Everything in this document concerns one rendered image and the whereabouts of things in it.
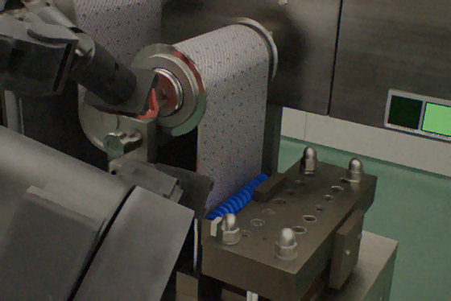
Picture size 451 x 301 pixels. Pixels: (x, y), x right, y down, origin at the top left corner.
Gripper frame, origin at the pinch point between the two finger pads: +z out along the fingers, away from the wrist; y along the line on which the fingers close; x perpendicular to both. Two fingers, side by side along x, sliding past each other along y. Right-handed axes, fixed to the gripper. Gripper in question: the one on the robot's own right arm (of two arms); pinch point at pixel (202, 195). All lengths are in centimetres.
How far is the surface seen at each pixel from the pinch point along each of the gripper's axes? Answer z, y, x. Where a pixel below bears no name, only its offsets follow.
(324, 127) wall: 273, -71, 53
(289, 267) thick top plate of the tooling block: -2.5, 18.5, -6.1
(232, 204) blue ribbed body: 6.5, 2.7, 0.0
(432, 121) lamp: 20.2, 28.8, 24.2
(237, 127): 4.5, 0.3, 13.0
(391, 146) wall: 274, -30, 51
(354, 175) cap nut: 25.8, 16.9, 11.8
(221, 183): 5.2, 0.3, 2.9
